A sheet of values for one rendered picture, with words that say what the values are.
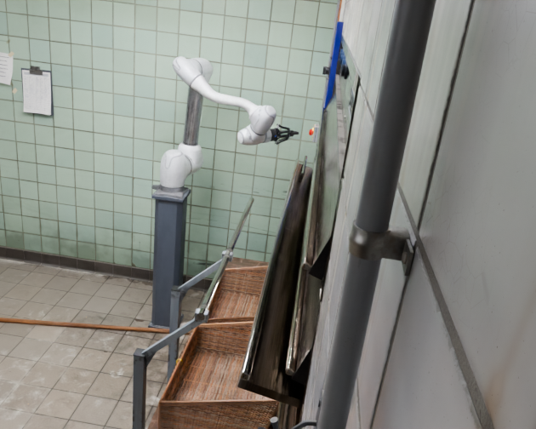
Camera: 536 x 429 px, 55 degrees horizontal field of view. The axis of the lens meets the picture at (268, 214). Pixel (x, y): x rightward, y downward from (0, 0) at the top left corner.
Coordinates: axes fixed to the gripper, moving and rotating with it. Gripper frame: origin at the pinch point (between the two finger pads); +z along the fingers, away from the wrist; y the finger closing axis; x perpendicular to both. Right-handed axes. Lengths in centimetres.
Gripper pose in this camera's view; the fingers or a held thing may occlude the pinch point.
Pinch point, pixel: (293, 133)
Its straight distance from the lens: 330.4
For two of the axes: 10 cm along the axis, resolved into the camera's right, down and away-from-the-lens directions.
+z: 7.8, -1.6, 6.1
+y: -1.1, 9.2, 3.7
